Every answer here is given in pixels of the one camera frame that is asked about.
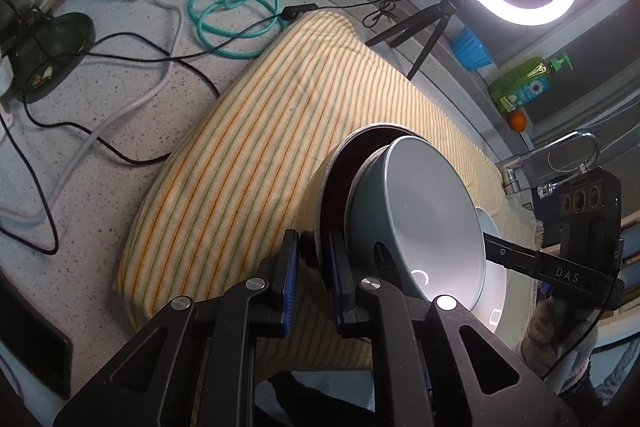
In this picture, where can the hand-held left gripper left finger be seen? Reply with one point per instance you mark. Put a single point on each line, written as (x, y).
(290, 287)

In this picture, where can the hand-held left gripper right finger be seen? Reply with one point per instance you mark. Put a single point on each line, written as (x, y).
(337, 277)

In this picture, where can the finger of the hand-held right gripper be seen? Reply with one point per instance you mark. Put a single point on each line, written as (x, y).
(510, 252)

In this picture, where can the white plate grey leaf pattern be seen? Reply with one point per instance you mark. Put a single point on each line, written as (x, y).
(495, 287)

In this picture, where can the light green bowl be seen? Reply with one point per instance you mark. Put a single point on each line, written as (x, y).
(430, 217)

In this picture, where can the large stainless steel bowl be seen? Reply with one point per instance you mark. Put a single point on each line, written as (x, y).
(350, 172)

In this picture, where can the person's right hand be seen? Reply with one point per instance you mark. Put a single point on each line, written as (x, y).
(540, 327)

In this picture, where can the chrome faucet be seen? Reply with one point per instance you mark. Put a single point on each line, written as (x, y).
(530, 157)

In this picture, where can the orange fruit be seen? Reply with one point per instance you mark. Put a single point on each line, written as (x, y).
(517, 120)

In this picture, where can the green dish soap bottle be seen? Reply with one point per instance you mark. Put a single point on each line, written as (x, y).
(520, 84)

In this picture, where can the yellow striped cloth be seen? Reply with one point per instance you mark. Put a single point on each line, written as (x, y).
(250, 132)

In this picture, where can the blue ribbed cup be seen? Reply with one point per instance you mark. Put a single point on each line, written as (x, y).
(470, 49)

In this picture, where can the black flat device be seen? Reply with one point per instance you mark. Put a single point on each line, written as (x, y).
(35, 342)

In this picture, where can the dark green holder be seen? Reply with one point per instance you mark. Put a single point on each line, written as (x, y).
(65, 37)

